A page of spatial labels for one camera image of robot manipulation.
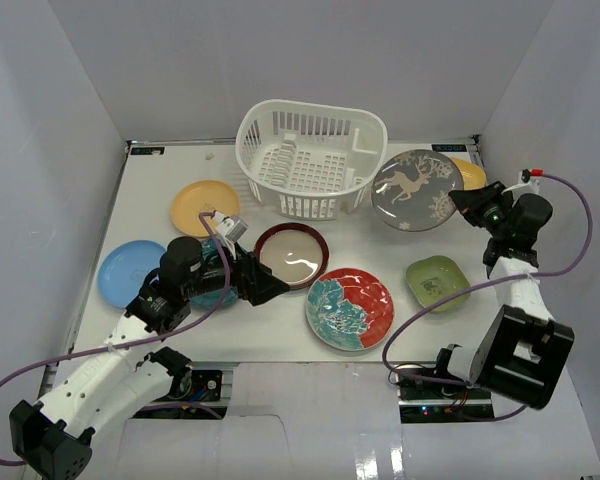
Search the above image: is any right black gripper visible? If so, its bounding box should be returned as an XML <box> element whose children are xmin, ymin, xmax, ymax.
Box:
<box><xmin>448</xmin><ymin>182</ymin><xmax>513</xmax><ymax>239</ymax></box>

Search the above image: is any dark red rimmed plate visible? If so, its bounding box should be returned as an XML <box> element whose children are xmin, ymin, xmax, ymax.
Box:
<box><xmin>254</xmin><ymin>222</ymin><xmax>330</xmax><ymax>290</ymax></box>

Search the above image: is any grey deer pattern plate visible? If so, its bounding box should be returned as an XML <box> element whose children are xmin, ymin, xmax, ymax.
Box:
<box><xmin>371</xmin><ymin>149</ymin><xmax>464</xmax><ymax>232</ymax></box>

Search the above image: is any red teal floral plate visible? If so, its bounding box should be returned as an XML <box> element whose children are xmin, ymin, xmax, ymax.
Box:
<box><xmin>305</xmin><ymin>268</ymin><xmax>395</xmax><ymax>353</ymax></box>

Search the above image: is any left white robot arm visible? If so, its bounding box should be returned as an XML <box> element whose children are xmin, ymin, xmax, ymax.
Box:
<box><xmin>9</xmin><ymin>237</ymin><xmax>290</xmax><ymax>479</ymax></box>

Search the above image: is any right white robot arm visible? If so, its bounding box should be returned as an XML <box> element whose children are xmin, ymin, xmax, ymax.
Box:
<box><xmin>431</xmin><ymin>182</ymin><xmax>575</xmax><ymax>410</ymax></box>

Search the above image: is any yellow square dish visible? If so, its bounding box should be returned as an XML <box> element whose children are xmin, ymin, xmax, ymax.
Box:
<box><xmin>451</xmin><ymin>157</ymin><xmax>487</xmax><ymax>190</ymax></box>

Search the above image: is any teal scalloped plate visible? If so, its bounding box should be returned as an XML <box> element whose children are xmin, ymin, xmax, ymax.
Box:
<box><xmin>190</xmin><ymin>238</ymin><xmax>238</xmax><ymax>310</ymax></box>

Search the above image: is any green square dish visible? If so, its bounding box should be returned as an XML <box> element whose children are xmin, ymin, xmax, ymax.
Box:
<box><xmin>405</xmin><ymin>255</ymin><xmax>470</xmax><ymax>308</ymax></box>

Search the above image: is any round yellow plate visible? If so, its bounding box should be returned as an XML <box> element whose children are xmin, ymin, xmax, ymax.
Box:
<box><xmin>170</xmin><ymin>180</ymin><xmax>241</xmax><ymax>238</ymax></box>

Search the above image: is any white plastic dish basket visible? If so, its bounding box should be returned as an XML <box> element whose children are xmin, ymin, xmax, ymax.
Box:
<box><xmin>235</xmin><ymin>99</ymin><xmax>388</xmax><ymax>221</ymax></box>

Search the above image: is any round light blue plate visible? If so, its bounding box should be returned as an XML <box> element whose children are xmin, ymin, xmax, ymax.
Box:
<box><xmin>97</xmin><ymin>240</ymin><xmax>166</xmax><ymax>309</ymax></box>

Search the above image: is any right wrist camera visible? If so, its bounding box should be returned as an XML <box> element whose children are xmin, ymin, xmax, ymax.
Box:
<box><xmin>519</xmin><ymin>169</ymin><xmax>543</xmax><ymax>188</ymax></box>

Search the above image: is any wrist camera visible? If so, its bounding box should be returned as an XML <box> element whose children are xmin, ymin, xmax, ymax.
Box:
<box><xmin>213</xmin><ymin>211</ymin><xmax>248</xmax><ymax>243</ymax></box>
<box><xmin>519</xmin><ymin>169</ymin><xmax>543</xmax><ymax>188</ymax></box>

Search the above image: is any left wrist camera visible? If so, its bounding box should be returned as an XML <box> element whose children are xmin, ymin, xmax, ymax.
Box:
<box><xmin>213</xmin><ymin>211</ymin><xmax>248</xmax><ymax>243</ymax></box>

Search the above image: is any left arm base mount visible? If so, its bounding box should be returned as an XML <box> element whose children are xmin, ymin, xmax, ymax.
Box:
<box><xmin>159</xmin><ymin>369</ymin><xmax>226</xmax><ymax>414</ymax></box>

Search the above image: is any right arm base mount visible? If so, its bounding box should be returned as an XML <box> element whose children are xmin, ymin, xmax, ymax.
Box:
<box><xmin>388</xmin><ymin>364</ymin><xmax>495</xmax><ymax>425</ymax></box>

